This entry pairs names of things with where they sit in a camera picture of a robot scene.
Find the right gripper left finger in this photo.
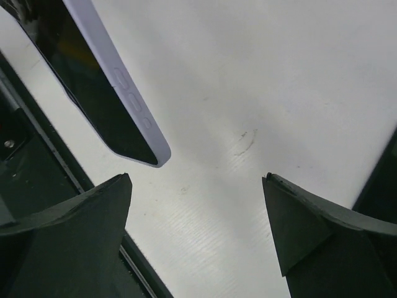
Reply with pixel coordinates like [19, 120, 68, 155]
[1, 174, 132, 297]

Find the lilac phone case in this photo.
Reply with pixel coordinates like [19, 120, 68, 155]
[63, 1, 171, 168]

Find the black smartphone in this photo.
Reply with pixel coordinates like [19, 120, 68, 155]
[1, 1, 157, 164]

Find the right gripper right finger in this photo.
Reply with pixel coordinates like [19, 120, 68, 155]
[262, 173, 396, 297]

